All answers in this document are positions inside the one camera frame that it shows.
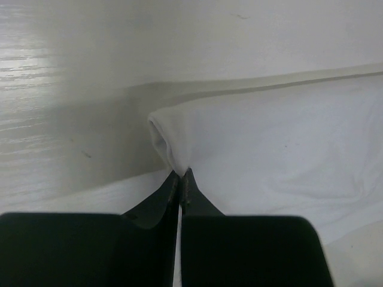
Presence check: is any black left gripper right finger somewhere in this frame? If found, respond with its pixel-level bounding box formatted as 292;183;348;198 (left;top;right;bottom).
181;170;333;287

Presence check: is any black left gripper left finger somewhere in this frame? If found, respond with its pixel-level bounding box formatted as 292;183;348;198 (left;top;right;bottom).
1;173;180;286

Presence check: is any white skirt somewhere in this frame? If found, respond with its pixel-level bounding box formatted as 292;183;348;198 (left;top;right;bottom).
1;73;382;286

